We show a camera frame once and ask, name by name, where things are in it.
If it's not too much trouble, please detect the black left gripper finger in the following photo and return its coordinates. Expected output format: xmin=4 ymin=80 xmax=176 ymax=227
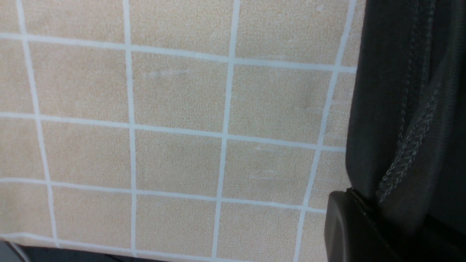
xmin=324 ymin=188 xmax=466 ymax=262

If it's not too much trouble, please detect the beige checkered tablecloth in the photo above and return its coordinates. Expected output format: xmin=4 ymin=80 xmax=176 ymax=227
xmin=1 ymin=0 xmax=366 ymax=262

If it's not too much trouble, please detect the dark gray long-sleeve shirt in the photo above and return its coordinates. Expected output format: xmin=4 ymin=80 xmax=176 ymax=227
xmin=345 ymin=0 xmax=466 ymax=237

